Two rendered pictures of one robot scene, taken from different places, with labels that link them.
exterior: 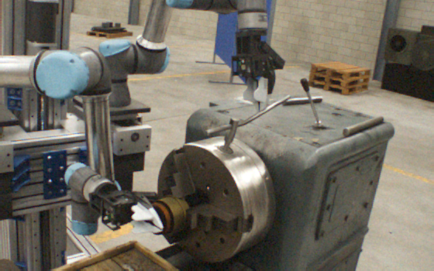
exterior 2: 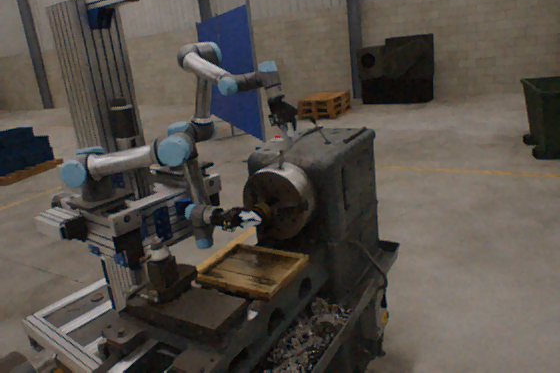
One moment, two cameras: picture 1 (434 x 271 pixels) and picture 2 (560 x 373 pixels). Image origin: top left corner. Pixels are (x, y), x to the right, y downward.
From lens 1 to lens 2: 0.76 m
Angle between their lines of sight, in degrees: 7
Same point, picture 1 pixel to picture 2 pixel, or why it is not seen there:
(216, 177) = (280, 185)
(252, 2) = (272, 80)
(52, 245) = not seen: hidden behind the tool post
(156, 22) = (203, 104)
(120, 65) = not seen: hidden behind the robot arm
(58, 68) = (172, 147)
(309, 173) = (331, 168)
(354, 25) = (325, 55)
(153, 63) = (207, 132)
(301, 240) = (338, 210)
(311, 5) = (282, 47)
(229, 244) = (298, 221)
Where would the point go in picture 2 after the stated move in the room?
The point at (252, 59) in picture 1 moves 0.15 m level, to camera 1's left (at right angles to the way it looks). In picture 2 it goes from (281, 113) to (246, 118)
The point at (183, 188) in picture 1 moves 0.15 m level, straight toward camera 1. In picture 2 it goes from (263, 197) to (270, 209)
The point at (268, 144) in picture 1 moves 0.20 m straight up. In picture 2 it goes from (302, 160) to (297, 115)
